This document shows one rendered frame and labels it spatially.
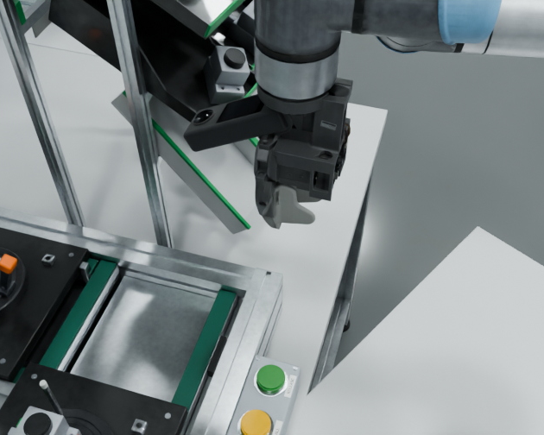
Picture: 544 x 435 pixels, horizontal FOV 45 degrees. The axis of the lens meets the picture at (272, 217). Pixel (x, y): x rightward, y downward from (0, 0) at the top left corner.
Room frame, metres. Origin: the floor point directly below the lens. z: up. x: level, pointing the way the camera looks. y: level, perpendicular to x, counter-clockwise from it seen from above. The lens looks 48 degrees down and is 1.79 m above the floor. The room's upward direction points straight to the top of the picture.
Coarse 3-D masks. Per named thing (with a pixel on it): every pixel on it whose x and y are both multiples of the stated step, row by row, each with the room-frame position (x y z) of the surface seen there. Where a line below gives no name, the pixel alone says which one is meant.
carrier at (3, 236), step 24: (0, 240) 0.68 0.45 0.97; (24, 240) 0.68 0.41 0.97; (48, 240) 0.68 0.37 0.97; (24, 264) 0.63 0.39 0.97; (72, 264) 0.63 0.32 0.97; (0, 288) 0.56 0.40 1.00; (24, 288) 0.58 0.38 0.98; (48, 288) 0.58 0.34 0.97; (0, 312) 0.53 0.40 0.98; (24, 312) 0.54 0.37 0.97; (48, 312) 0.54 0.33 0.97; (0, 336) 0.50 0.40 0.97; (24, 336) 0.50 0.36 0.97; (0, 360) 0.46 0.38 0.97; (24, 360) 0.47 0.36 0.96
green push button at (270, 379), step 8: (264, 368) 0.45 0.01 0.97; (272, 368) 0.45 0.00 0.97; (280, 368) 0.45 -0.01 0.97; (256, 376) 0.43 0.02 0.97; (264, 376) 0.43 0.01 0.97; (272, 376) 0.43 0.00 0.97; (280, 376) 0.43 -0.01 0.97; (264, 384) 0.42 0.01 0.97; (272, 384) 0.42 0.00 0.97; (280, 384) 0.42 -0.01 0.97; (272, 392) 0.41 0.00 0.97
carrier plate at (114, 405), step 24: (24, 384) 0.42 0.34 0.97; (48, 384) 0.42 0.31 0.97; (72, 384) 0.42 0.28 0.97; (96, 384) 0.42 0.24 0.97; (0, 408) 0.39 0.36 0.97; (24, 408) 0.39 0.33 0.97; (48, 408) 0.39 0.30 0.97; (96, 408) 0.39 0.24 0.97; (120, 408) 0.39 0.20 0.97; (144, 408) 0.39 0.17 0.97; (168, 408) 0.39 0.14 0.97; (0, 432) 0.35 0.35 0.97; (120, 432) 0.35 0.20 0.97; (144, 432) 0.35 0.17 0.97; (168, 432) 0.35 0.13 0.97
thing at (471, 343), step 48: (480, 240) 0.77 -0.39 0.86; (432, 288) 0.66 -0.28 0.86; (480, 288) 0.66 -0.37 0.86; (528, 288) 0.66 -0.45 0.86; (384, 336) 0.57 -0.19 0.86; (432, 336) 0.57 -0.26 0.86; (480, 336) 0.57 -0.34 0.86; (528, 336) 0.57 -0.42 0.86; (336, 384) 0.48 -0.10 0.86; (384, 384) 0.48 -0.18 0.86; (432, 384) 0.48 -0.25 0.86; (480, 384) 0.48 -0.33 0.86; (528, 384) 0.48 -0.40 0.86; (336, 432) 0.40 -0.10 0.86; (384, 432) 0.40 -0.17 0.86; (432, 432) 0.40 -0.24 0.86; (480, 432) 0.40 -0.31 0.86; (528, 432) 0.40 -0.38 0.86
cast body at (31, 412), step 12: (36, 408) 0.33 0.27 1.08; (24, 420) 0.32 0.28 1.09; (36, 420) 0.31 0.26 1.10; (48, 420) 0.31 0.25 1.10; (60, 420) 0.32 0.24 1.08; (12, 432) 0.32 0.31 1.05; (24, 432) 0.30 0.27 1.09; (36, 432) 0.30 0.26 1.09; (48, 432) 0.30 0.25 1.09; (60, 432) 0.31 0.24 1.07; (72, 432) 0.32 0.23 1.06
